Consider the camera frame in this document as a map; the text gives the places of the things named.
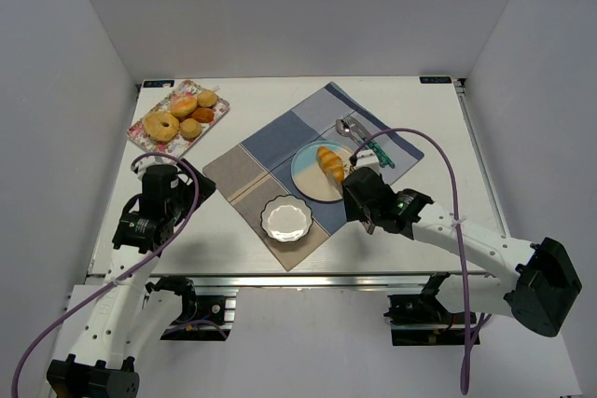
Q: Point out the blue table label right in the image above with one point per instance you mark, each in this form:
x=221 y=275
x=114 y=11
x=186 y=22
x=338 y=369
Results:
x=435 y=79

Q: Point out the long golden bread loaf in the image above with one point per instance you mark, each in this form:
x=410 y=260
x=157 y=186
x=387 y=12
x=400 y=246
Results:
x=330 y=164

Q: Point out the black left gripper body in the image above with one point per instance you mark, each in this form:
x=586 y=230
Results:
x=197 y=185

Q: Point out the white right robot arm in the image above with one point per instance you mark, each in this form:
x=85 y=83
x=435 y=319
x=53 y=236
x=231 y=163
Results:
x=534 y=283

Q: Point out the blue and cream plate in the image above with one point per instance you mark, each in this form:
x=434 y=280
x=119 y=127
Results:
x=308 y=177

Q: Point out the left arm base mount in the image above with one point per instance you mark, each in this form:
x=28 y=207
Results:
x=203 y=317

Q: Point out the brown oval muffin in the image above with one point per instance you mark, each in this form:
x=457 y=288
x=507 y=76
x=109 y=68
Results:
x=203 y=115

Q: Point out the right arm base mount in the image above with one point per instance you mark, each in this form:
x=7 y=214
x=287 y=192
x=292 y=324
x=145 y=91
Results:
x=417 y=318

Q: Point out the blue table label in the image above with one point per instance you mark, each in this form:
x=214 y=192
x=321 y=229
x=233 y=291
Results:
x=158 y=84
x=435 y=79

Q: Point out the round tan bun bottom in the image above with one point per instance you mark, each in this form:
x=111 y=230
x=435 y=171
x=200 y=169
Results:
x=190 y=129

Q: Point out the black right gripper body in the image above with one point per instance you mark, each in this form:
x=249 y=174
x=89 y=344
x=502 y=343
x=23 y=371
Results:
x=354 y=182

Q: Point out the green handled spoon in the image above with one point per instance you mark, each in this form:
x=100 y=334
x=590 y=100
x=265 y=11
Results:
x=345 y=130

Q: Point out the pink glazed round bun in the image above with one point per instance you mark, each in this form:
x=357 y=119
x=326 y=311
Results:
x=183 y=106

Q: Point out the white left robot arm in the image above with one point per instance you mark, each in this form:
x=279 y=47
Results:
x=130 y=312

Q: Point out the green handled knife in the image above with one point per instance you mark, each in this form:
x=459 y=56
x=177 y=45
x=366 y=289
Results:
x=383 y=159

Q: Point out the golden ring doughnut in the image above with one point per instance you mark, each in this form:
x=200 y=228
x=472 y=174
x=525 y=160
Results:
x=161 y=126

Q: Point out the green handled fork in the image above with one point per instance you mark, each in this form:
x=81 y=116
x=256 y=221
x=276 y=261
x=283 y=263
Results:
x=351 y=121

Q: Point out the blue patchwork placemat cloth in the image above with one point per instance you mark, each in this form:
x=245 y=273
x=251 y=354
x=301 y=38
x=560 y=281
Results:
x=258 y=169

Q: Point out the white scalloped bowl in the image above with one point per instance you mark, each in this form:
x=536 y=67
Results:
x=286 y=219

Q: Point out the blue table label left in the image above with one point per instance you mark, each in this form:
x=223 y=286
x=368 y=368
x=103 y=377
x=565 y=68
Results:
x=158 y=84

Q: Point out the floral serving tray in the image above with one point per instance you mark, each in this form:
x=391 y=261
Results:
x=178 y=146

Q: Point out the round tan bun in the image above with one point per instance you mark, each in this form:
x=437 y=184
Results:
x=207 y=99
x=190 y=129

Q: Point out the round tan bun top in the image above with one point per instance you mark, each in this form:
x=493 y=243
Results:
x=207 y=99

